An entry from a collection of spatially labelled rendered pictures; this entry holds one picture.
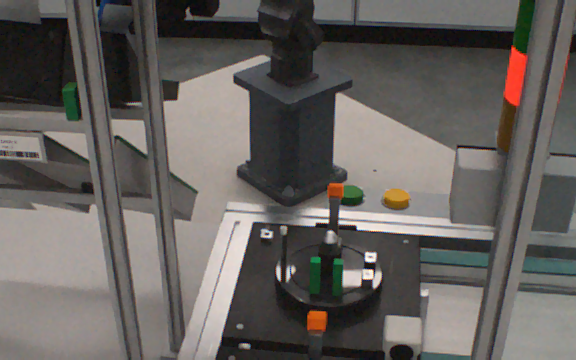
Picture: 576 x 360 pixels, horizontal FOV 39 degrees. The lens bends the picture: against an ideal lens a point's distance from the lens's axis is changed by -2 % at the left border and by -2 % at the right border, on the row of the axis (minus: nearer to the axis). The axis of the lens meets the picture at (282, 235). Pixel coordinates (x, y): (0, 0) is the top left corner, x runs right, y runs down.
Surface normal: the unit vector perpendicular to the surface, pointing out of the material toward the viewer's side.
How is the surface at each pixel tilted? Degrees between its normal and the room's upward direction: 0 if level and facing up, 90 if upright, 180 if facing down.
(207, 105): 0
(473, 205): 90
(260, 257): 0
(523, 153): 90
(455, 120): 0
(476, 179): 90
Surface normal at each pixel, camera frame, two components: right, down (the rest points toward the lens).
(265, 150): -0.76, 0.39
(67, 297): 0.00, -0.81
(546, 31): -0.13, 0.59
